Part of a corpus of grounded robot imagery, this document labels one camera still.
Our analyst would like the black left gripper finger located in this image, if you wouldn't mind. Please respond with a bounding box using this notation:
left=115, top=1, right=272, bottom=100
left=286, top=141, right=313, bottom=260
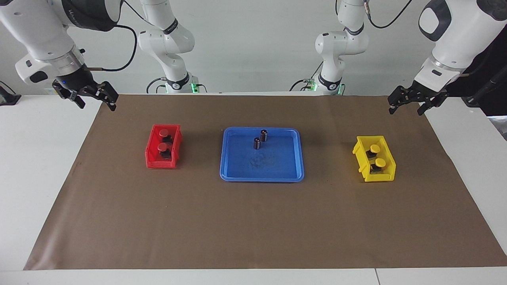
left=388, top=90, right=404, bottom=116
left=418, top=99, right=440, bottom=116

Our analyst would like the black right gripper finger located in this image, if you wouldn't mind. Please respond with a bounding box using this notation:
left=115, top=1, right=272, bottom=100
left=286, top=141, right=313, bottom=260
left=98, top=82, right=119, bottom=112
left=69, top=91, right=86, bottom=109

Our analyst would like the blue plastic tray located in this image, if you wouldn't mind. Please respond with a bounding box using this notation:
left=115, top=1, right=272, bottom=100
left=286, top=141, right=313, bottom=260
left=220, top=127, right=305, bottom=182

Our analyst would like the black stand equipment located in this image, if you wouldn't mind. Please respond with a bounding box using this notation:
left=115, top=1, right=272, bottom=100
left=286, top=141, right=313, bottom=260
left=450, top=38, right=507, bottom=118

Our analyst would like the black device at table edge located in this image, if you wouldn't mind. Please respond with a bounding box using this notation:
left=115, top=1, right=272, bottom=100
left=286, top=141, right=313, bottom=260
left=0, top=81, right=21, bottom=106

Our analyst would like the yellow plastic bin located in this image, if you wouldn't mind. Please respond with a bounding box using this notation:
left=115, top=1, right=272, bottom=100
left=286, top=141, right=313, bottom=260
left=352, top=135, right=396, bottom=182

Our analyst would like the red plastic bin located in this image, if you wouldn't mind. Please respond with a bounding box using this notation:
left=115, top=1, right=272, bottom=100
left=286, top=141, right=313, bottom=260
left=145, top=124, right=183, bottom=169

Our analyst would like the brown paper table mat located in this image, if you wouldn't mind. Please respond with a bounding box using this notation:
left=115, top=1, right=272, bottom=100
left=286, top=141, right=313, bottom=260
left=23, top=94, right=507, bottom=271

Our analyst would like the black right base cable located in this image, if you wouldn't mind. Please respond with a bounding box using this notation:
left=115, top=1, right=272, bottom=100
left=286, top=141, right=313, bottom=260
left=146, top=77, right=168, bottom=95

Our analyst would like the black base cable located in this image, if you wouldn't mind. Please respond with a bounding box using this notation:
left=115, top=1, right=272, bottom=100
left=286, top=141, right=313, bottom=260
left=146, top=77, right=168, bottom=95
left=288, top=61, right=324, bottom=92

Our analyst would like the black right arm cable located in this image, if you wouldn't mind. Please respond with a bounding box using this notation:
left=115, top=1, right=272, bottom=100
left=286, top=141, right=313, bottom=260
left=85, top=0, right=149, bottom=72

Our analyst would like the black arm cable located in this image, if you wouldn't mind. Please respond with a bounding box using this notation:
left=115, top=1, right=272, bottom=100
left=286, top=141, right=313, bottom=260
left=85, top=0, right=149, bottom=72
left=362, top=0, right=414, bottom=29

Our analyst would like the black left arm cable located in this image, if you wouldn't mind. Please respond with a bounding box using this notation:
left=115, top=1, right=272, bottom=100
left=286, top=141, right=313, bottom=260
left=362, top=0, right=414, bottom=29

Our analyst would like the black left base cable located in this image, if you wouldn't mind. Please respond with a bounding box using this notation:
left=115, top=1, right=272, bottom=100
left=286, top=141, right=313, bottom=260
left=288, top=61, right=324, bottom=92

